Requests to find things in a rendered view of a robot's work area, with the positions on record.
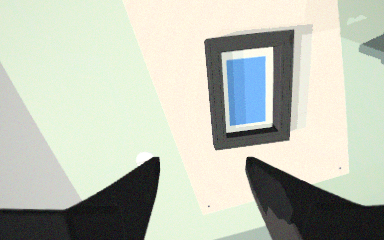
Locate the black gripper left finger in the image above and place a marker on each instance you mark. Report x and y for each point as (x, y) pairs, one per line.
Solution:
(120, 211)

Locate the dark grey picture frame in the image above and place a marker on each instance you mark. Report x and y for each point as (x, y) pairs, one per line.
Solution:
(250, 80)

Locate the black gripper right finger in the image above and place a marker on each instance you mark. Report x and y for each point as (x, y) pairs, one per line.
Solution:
(294, 209)

